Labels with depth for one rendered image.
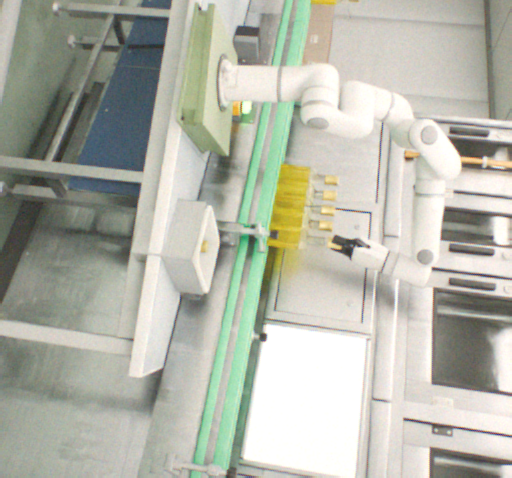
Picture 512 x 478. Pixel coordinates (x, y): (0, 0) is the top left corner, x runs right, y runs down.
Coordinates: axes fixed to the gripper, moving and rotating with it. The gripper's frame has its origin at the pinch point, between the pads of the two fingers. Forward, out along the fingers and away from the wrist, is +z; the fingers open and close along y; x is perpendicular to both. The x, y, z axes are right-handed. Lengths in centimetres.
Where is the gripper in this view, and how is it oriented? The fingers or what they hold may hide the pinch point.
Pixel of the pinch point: (338, 244)
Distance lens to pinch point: 176.4
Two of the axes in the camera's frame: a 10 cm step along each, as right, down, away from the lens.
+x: -4.2, 8.0, -4.3
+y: -0.5, -5.0, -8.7
